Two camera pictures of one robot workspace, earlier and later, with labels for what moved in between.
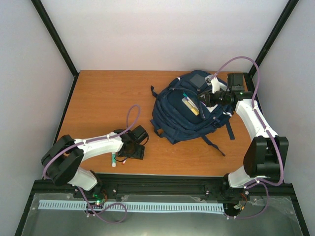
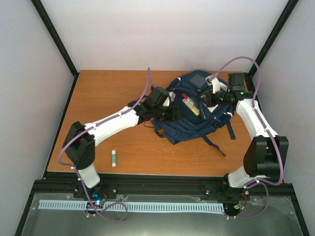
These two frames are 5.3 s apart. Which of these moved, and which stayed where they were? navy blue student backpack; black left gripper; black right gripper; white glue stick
Moved: black left gripper
Stayed: navy blue student backpack; black right gripper; white glue stick
